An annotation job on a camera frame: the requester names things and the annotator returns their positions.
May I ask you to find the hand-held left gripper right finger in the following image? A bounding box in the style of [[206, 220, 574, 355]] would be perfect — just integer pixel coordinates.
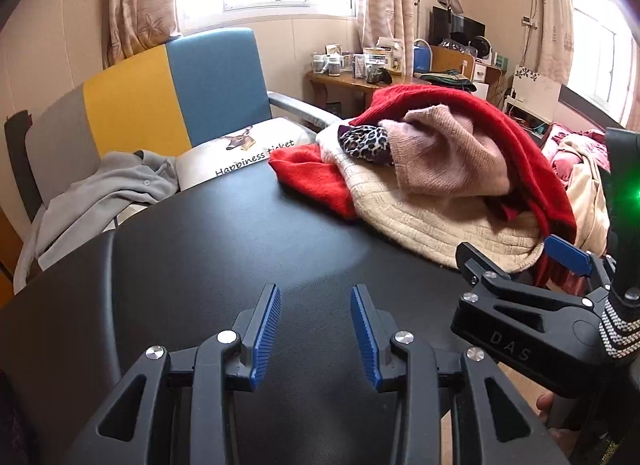
[[350, 284, 571, 465]]

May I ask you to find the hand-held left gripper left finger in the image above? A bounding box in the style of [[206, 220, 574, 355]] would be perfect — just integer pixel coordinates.
[[60, 283, 283, 465]]

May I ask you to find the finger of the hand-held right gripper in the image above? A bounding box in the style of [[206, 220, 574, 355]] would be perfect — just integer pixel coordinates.
[[544, 235, 616, 296], [450, 241, 607, 382]]

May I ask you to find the red ribbed knit sweater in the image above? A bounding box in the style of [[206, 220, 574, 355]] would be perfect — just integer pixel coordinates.
[[348, 84, 578, 293]]

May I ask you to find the dark purple leopard-trim garment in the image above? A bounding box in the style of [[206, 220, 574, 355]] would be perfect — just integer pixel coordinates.
[[336, 124, 397, 166]]

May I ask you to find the person's right hand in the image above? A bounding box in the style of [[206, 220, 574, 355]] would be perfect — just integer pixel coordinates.
[[536, 391, 577, 453]]

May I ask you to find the beige cloth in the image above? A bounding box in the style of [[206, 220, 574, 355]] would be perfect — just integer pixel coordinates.
[[557, 135, 611, 256]]

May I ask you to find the cream knitted blanket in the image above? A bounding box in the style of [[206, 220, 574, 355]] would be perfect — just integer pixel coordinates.
[[316, 125, 546, 273]]

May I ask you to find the pink blanket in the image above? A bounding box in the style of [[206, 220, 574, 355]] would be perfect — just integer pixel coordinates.
[[542, 122, 608, 180]]

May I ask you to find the pink knit sweater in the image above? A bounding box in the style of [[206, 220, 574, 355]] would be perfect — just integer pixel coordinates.
[[378, 105, 516, 196]]

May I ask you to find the white patterned box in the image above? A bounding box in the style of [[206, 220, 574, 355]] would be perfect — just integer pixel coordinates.
[[510, 65, 563, 120]]

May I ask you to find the white deer print pillow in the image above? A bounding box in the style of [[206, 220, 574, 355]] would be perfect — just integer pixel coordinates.
[[177, 117, 318, 190]]

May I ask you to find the green plaid cloth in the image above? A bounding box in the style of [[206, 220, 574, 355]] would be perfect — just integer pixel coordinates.
[[414, 71, 476, 92]]

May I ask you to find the light wooden table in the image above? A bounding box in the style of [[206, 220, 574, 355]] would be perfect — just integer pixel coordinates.
[[429, 45, 506, 108]]

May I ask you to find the blue box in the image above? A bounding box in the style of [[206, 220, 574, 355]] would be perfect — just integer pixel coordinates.
[[412, 39, 433, 73]]

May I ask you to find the small desk fan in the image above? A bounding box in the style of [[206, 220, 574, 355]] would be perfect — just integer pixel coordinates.
[[470, 36, 493, 63]]

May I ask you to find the light grey garment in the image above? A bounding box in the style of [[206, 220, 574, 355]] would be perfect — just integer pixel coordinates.
[[14, 150, 181, 291]]

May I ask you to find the white plastic container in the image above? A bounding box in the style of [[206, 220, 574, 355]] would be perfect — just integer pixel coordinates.
[[376, 37, 406, 76]]

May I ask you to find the wooden desk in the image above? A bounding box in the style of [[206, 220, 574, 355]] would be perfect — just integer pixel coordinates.
[[305, 67, 436, 120]]

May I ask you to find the white tin can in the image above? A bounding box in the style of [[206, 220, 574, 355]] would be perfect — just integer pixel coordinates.
[[363, 47, 391, 76]]

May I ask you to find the black monitor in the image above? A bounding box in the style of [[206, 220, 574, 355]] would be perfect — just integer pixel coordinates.
[[431, 6, 486, 48]]

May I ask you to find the grey yellow blue sofa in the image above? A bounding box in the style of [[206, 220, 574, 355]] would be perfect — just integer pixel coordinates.
[[4, 27, 346, 296]]

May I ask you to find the black white woven strap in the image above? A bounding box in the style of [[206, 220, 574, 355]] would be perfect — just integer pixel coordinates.
[[596, 292, 640, 362]]

